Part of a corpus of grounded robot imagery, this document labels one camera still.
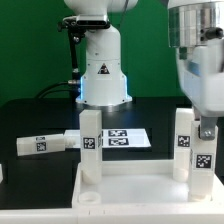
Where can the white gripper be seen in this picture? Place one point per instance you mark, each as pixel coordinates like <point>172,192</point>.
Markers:
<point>201,78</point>

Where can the white desk tabletop tray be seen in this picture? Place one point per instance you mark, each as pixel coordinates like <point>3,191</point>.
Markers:
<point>143,185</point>

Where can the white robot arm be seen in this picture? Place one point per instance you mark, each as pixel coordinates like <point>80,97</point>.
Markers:
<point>196,31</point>

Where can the white marker sheet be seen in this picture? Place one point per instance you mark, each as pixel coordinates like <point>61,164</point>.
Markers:
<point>113,138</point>

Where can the white L-shaped fence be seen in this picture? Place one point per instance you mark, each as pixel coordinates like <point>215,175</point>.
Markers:
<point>104,215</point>

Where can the white piece at left edge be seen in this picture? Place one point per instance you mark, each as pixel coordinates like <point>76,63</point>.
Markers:
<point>1,173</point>

